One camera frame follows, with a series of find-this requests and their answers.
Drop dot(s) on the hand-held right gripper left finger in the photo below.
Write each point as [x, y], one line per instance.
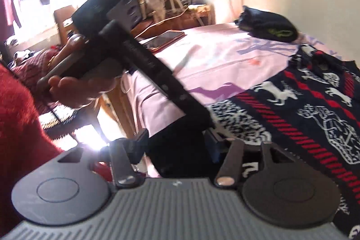
[139, 144]

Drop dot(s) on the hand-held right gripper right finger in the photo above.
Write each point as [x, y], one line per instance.
[233, 157]

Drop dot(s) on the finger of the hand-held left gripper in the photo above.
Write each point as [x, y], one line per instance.
[194, 110]

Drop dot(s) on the navy red white patterned sweater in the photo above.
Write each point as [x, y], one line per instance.
[295, 122]

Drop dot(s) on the person's left forearm red sleeve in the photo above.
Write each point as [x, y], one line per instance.
[19, 130]

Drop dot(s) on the folded black clothes green logo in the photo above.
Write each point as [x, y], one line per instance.
[264, 23]

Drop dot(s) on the person's left hand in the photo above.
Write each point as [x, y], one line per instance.
[81, 91]

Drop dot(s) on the wooden chair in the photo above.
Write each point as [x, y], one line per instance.
[63, 20]

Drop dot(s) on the pink floral bedsheet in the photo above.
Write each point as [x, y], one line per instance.
[213, 60]

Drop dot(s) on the phone in red case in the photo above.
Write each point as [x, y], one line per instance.
[164, 39]

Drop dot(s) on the wooden bedside desk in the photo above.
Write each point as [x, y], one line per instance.
[174, 18]

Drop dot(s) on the red patterned cloth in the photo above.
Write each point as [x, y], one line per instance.
[31, 65]

